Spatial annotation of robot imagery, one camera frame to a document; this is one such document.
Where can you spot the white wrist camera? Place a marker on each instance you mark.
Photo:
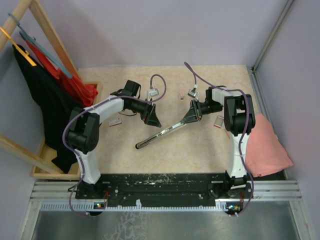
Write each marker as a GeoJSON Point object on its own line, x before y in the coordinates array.
{"type": "Point", "coordinates": [193, 93]}
{"type": "Point", "coordinates": [152, 92]}

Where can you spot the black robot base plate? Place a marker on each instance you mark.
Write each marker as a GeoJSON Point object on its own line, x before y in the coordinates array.
{"type": "Point", "coordinates": [161, 190]}

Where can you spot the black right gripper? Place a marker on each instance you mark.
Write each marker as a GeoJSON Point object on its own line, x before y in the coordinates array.
{"type": "Point", "coordinates": [194, 113]}

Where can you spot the yellow clothes hanger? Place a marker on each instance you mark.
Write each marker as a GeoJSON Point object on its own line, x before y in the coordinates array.
{"type": "Point", "coordinates": [24, 53]}

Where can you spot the pink folded cloth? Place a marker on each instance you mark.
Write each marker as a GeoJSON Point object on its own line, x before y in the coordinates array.
{"type": "Point", "coordinates": [263, 154]}

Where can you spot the large black chrome stapler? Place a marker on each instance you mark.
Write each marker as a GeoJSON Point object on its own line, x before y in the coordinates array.
{"type": "Point", "coordinates": [160, 134]}

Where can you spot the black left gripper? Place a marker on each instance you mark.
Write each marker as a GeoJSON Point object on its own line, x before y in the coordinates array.
{"type": "Point", "coordinates": [149, 115]}

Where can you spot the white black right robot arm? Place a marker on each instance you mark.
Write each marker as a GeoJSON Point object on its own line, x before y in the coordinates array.
{"type": "Point", "coordinates": [239, 120]}

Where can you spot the aluminium rail frame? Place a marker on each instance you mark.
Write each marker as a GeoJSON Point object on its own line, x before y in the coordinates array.
{"type": "Point", "coordinates": [60, 195]}

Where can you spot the red white staple box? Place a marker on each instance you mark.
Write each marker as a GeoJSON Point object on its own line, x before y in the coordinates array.
{"type": "Point", "coordinates": [115, 122]}
{"type": "Point", "coordinates": [219, 121]}

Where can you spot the red hanging garment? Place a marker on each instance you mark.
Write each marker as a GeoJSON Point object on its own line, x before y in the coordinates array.
{"type": "Point", "coordinates": [83, 93]}

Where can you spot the teal clothes hanger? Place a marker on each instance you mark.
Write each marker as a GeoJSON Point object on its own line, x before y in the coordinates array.
{"type": "Point", "coordinates": [37, 47]}

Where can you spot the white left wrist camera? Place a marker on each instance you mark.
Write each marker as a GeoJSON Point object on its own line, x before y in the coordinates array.
{"type": "Point", "coordinates": [152, 92]}

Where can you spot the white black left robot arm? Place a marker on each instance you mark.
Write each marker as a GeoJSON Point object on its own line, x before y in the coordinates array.
{"type": "Point", "coordinates": [81, 135]}

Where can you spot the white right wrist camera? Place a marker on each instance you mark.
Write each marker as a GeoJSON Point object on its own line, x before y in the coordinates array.
{"type": "Point", "coordinates": [193, 93]}

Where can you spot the black hanging garment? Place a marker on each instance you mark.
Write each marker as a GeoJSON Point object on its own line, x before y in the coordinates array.
{"type": "Point", "coordinates": [56, 107]}

